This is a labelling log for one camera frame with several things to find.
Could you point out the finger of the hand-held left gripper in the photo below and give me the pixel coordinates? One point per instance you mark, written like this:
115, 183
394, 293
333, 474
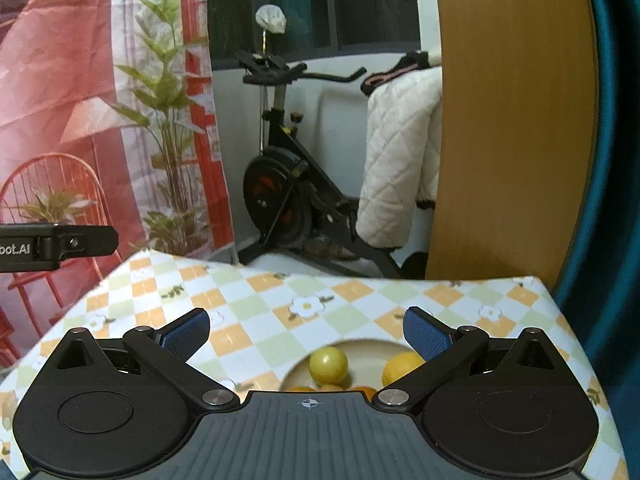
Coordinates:
87, 241

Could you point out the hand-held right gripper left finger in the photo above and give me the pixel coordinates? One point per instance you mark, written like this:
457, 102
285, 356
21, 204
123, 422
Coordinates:
187, 334

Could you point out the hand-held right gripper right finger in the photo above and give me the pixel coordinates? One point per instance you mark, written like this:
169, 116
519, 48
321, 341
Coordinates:
425, 334

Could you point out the small yellow lemon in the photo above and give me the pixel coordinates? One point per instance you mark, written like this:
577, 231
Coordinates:
400, 367

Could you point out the beige round plate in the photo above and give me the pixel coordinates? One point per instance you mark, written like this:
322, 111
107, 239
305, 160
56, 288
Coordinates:
362, 355

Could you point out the bright orange tangerine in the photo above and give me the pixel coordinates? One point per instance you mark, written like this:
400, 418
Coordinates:
362, 389

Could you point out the yellow-green apple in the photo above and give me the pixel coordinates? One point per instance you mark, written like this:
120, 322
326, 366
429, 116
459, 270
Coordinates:
328, 365

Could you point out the black exercise bike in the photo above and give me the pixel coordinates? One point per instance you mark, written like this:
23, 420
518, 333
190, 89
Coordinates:
275, 185

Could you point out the white quilted blanket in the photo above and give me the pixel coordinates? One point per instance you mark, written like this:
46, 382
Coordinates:
395, 160

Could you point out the printed red backdrop cloth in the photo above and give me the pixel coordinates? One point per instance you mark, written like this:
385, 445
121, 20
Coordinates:
75, 60

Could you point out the wooden board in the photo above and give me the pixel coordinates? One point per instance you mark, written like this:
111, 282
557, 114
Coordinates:
510, 110

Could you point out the teal curtain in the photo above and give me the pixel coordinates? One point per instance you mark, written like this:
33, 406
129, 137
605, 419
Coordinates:
620, 160

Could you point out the black garment with pink trim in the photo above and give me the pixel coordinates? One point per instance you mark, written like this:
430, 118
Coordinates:
395, 72

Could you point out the white crumpled bag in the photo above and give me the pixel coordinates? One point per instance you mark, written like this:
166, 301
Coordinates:
271, 19

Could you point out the dark window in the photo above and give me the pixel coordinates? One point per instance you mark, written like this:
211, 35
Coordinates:
310, 0

